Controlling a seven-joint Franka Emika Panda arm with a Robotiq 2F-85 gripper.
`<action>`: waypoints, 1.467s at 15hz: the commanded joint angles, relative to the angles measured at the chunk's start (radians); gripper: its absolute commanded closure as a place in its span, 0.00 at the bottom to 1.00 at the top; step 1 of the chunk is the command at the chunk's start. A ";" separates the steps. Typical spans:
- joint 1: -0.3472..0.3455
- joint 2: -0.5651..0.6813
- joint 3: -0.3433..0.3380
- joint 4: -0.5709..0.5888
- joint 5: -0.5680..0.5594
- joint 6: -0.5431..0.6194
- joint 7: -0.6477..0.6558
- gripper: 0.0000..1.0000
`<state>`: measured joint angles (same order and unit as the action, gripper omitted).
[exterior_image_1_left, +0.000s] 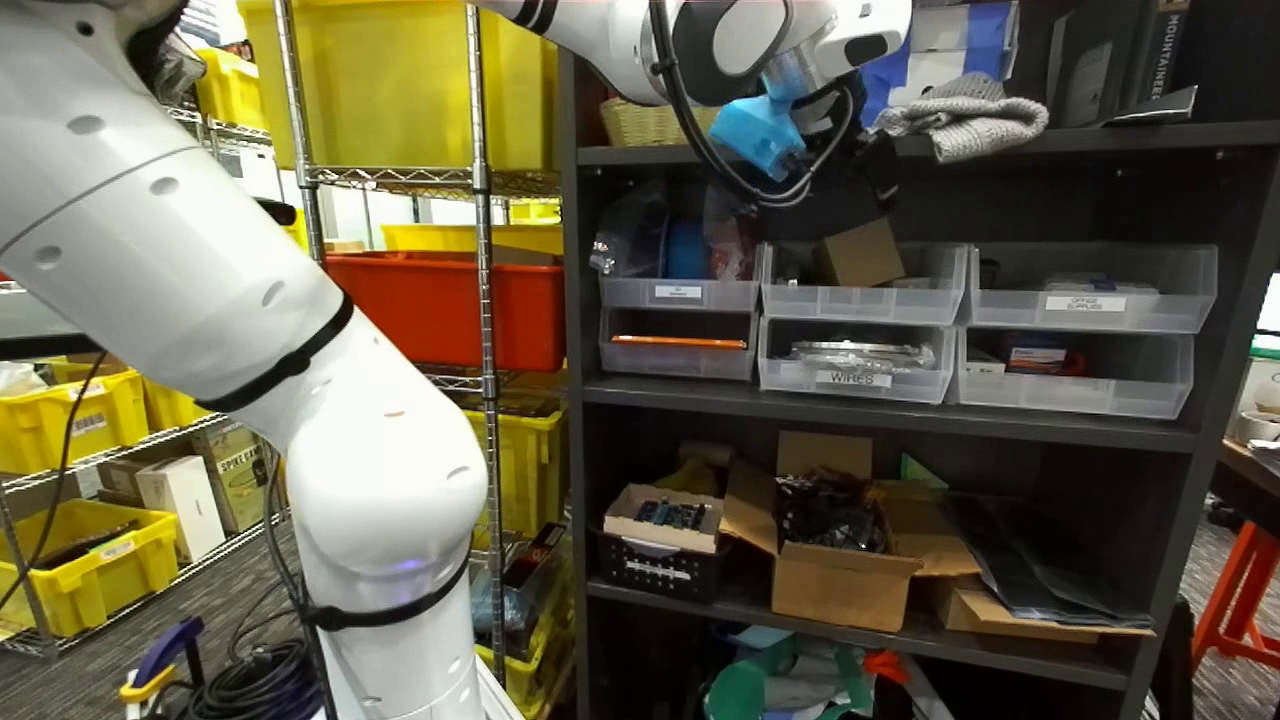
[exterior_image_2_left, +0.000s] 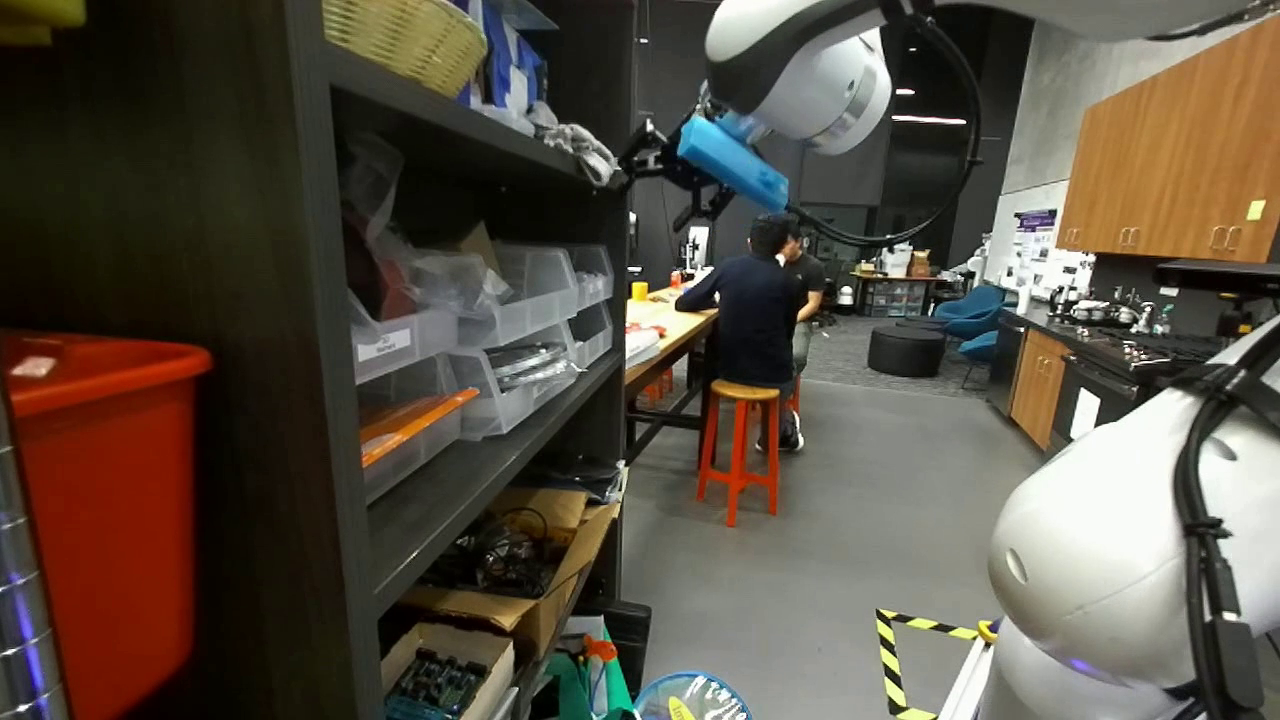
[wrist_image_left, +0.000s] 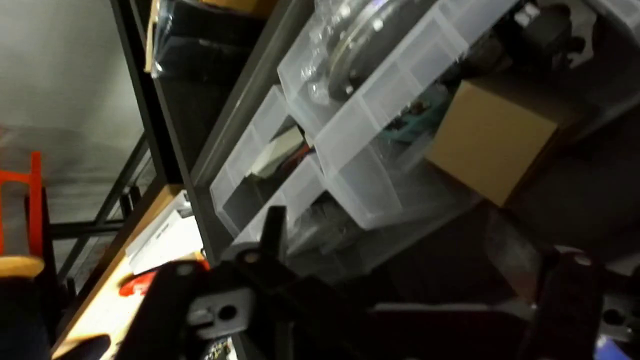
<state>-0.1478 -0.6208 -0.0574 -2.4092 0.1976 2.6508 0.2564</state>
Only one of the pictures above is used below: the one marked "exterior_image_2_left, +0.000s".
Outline wooden base cabinet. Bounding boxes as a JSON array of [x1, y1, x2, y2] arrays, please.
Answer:
[[1009, 329, 1073, 453]]

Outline black box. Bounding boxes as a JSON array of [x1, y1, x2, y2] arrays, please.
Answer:
[[600, 597, 653, 698]]

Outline clear bin with orange lid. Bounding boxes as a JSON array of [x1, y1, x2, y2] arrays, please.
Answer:
[[358, 354, 482, 504]]

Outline yellow container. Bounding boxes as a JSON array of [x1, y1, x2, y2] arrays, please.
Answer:
[[0, 0, 88, 47]]

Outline white cloth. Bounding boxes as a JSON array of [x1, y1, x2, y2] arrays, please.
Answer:
[[527, 100, 623, 189]]

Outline dishwasher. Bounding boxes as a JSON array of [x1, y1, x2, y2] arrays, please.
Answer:
[[986, 316, 1028, 418]]

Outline yellow black striped barrier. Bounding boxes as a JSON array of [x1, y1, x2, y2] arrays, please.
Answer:
[[874, 607, 999, 720]]

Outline large cardboard box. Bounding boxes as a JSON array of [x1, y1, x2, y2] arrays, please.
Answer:
[[398, 486, 623, 663]]

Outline black round ottoman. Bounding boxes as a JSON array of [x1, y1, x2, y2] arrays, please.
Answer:
[[867, 324, 947, 380]]

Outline wicker basket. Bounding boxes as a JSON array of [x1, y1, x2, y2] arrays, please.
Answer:
[[322, 0, 490, 99]]

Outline kitchen stove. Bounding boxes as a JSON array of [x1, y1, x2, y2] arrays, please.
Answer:
[[1048, 328, 1233, 456]]

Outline clear plastic bag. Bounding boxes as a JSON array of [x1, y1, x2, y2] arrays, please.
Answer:
[[338, 130, 513, 323]]

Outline table with storage drawers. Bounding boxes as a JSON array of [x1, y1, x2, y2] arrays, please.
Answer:
[[850, 244, 943, 320]]

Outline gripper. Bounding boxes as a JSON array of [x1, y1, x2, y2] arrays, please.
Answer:
[[620, 119, 737, 229]]

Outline person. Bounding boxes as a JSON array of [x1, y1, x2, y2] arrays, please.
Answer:
[[778, 228, 829, 379], [674, 213, 807, 453]]

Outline wooden work table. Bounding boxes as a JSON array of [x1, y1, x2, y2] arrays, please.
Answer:
[[624, 284, 721, 463]]

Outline orange plastic bin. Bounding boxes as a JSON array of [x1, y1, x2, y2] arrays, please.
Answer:
[[0, 330, 214, 720]]

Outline clear bin with dark parts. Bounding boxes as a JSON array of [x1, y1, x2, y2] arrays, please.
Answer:
[[448, 338, 583, 442]]

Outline labelled clear storage bin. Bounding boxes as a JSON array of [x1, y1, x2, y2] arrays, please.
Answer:
[[348, 290, 461, 387]]

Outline coil of black cable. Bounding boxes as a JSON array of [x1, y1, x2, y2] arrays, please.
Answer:
[[425, 508, 563, 601]]

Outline green bag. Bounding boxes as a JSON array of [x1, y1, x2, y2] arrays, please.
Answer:
[[545, 630, 637, 720]]

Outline dark shelf unit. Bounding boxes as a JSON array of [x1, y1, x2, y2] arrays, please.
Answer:
[[0, 0, 641, 720]]

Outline orange stool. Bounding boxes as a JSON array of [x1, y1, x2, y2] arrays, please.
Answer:
[[696, 379, 783, 529]]

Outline wooden wall cabinets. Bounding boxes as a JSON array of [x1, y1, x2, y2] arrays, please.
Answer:
[[1056, 18, 1280, 266]]

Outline small clear storage bin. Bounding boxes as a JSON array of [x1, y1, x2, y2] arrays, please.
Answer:
[[563, 300, 615, 370], [563, 244, 616, 311]]

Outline small cardboard box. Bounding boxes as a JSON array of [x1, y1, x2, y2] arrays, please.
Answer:
[[380, 621, 517, 720]]

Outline blue and white box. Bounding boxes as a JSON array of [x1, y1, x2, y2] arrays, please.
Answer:
[[452, 0, 553, 129]]

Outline wall poster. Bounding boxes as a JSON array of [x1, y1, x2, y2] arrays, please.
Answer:
[[1012, 207, 1059, 264]]

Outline silver ribbed hose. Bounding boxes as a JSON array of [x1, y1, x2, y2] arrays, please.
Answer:
[[0, 385, 69, 720]]

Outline row of blue armchairs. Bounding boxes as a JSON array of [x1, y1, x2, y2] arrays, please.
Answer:
[[932, 284, 1009, 389]]

